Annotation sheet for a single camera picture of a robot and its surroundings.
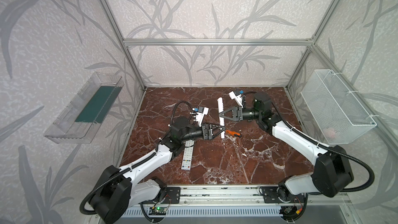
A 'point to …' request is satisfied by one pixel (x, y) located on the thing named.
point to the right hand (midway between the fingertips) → (221, 112)
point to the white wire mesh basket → (339, 115)
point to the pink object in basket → (330, 132)
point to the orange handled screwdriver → (233, 133)
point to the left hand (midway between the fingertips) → (222, 126)
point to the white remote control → (222, 118)
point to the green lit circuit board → (157, 211)
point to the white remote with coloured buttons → (187, 155)
